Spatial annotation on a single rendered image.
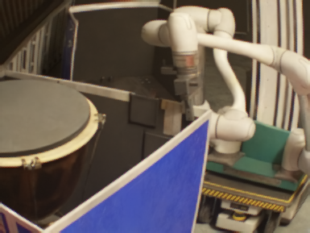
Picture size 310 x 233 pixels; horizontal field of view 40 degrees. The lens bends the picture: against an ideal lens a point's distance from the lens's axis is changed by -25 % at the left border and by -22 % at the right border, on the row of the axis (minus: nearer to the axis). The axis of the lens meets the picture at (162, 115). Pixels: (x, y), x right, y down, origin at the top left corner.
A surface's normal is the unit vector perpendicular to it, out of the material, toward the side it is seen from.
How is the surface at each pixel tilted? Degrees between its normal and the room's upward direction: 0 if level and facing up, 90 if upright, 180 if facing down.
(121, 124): 90
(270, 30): 90
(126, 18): 90
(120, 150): 90
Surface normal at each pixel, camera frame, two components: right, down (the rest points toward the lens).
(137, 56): 0.29, 0.35
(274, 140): -0.55, 0.26
